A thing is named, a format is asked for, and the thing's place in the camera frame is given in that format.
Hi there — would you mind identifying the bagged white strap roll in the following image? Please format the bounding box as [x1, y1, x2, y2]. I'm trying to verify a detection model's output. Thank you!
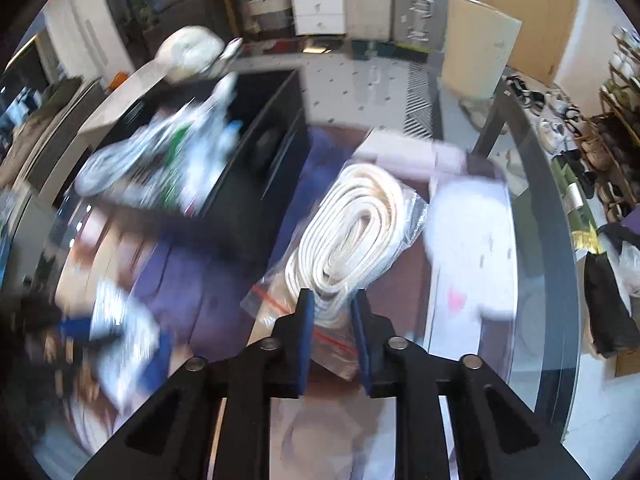
[240, 159, 432, 384]

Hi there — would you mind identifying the white cable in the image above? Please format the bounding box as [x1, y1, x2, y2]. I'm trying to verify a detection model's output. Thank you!
[74, 119, 202, 212]

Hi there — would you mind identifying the white blue plush toy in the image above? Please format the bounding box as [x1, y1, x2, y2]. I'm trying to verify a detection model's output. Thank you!
[178, 72, 243, 216]

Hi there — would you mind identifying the white plush with pink heart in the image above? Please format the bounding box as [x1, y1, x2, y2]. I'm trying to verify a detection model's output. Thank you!
[424, 177, 518, 321]

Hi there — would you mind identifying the black storage box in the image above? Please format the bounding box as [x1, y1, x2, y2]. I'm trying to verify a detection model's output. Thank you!
[74, 70, 310, 266]

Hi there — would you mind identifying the green white packet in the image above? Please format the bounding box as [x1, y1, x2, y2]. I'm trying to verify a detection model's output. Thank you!
[162, 125, 191, 188]

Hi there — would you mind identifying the white coffee table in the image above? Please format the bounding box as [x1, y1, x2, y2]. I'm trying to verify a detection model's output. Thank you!
[78, 61, 168, 134]

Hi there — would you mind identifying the shoe rack with shoes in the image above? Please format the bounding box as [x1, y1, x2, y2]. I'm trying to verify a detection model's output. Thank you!
[560, 26, 639, 223]

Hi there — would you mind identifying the grey sofa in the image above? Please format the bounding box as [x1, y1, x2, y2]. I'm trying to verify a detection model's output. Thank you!
[1, 77, 105, 191]

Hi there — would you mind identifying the silver hard suitcase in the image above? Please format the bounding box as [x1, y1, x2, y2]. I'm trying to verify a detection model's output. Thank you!
[393, 0, 448, 51]

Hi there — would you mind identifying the wooden door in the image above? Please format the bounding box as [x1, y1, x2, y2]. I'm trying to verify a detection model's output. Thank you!
[480, 0, 578, 86]

